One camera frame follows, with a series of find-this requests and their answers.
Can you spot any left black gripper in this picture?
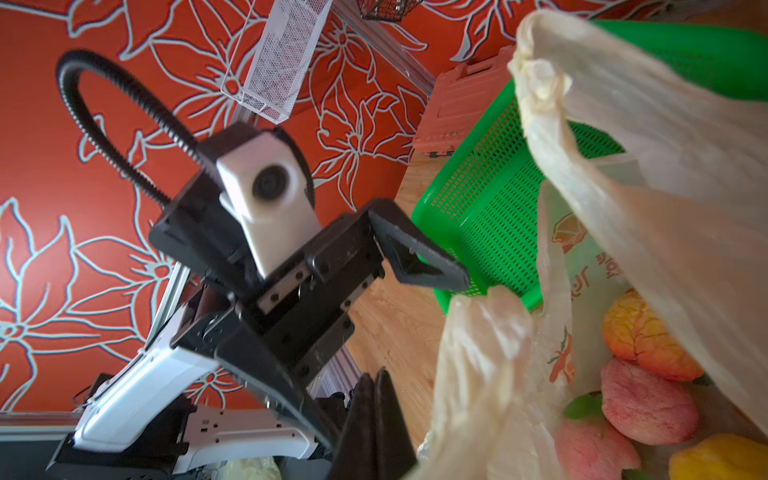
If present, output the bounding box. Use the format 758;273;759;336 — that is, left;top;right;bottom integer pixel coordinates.
148;122;471;384

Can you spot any black wire wall basket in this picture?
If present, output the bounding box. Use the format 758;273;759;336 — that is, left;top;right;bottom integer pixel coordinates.
356;0;422;23

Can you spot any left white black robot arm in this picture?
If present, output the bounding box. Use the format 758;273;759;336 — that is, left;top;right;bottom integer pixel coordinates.
48;50;470;479

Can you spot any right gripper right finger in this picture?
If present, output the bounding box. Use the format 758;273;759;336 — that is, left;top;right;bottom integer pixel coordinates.
374;368;417;480

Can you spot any yellow peach upper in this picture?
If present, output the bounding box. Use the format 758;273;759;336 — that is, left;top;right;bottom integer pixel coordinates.
668;434;767;480

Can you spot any clear plastic wall bin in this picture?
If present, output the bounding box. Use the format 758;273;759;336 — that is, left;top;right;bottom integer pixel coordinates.
220;1;332;125

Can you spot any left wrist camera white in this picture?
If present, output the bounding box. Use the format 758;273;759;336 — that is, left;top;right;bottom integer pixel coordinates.
216;133;321;278

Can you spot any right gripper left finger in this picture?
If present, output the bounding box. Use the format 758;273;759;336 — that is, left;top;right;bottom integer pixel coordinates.
326;373;378;480

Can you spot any white orange-print plastic bag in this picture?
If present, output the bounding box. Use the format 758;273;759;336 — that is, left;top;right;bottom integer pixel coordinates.
411;10;767;479

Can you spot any green plastic basket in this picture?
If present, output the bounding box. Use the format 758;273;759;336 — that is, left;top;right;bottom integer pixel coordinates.
412;20;767;310

